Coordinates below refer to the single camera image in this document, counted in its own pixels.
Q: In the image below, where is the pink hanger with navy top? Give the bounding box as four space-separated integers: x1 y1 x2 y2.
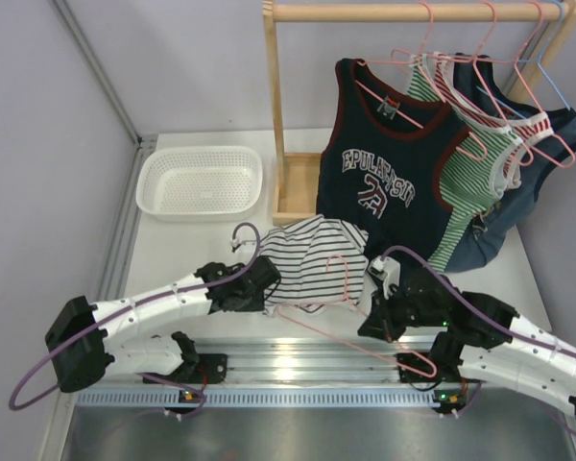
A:
355 1 435 129

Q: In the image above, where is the white perforated plastic basket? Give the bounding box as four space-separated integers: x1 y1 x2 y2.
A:
135 146 263 222

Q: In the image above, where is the red striped tank top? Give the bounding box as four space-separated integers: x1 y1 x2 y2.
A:
420 52 553 195

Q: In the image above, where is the aluminium frame post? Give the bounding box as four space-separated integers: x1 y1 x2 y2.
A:
49 0 141 145

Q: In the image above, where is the grey slotted cable duct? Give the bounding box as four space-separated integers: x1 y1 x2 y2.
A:
76 386 462 409

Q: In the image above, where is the pink hanger with red top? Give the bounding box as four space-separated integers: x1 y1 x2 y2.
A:
436 1 576 168

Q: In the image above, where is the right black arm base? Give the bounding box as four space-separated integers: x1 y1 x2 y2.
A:
396 332 468 394

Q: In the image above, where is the green striped tank top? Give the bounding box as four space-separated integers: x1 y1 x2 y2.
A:
407 56 505 272

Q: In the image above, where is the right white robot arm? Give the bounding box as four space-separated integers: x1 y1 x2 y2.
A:
358 268 576 420

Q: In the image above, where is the navy printed tank top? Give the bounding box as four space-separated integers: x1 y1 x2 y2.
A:
316 59 469 258

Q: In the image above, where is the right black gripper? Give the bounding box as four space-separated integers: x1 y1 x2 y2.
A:
358 281 447 342

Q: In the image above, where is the light blue wire hanger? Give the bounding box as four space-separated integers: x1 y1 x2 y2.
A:
477 0 576 165

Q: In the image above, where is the black white striped tank top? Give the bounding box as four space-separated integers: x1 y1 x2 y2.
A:
260 215 369 312

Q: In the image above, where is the pink wire hanger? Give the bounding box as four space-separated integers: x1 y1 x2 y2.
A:
272 255 438 378

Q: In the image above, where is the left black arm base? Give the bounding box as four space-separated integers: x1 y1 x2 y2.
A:
169 332 228 384

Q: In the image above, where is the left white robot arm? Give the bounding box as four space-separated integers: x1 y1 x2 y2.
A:
45 255 281 393

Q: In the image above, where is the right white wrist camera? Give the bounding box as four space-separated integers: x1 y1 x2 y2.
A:
368 256 400 300

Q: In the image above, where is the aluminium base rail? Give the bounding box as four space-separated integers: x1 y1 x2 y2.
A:
186 335 576 385

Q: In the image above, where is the blue navy tank top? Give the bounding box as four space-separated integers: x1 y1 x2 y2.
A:
445 61 576 273

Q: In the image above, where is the wooden clothes rack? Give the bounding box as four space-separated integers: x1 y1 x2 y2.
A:
262 1 576 226

